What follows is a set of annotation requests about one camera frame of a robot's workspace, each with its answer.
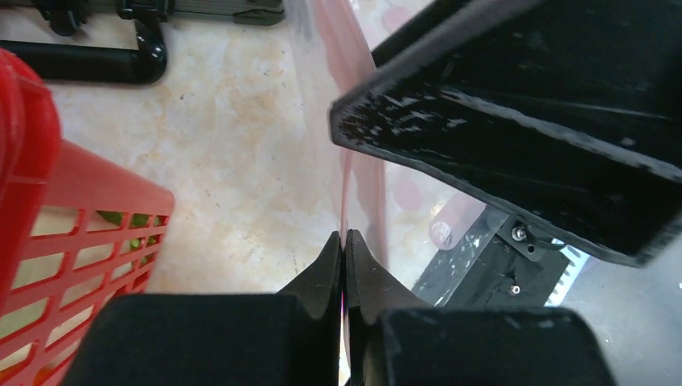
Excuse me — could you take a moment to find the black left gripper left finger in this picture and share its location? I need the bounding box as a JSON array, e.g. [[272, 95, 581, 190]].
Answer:
[[63, 232, 341, 385]]

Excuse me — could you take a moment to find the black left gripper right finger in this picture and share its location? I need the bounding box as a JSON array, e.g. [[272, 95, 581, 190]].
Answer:
[[345, 229, 616, 385]]

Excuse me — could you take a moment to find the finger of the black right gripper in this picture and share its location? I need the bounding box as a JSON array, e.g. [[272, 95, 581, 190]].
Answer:
[[330, 1, 681, 267]]

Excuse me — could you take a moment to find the clear zip top bag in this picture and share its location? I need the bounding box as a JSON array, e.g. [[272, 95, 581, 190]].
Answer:
[[284, 0, 485, 293]]

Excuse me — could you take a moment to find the red plastic basket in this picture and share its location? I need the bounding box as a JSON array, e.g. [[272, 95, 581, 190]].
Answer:
[[1, 51, 175, 385]]

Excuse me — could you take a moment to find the black poker chip case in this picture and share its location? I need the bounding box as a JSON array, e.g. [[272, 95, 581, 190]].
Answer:
[[0, 0, 286, 85]]

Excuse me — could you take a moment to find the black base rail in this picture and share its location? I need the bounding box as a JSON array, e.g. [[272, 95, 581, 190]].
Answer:
[[412, 206, 590, 308]]

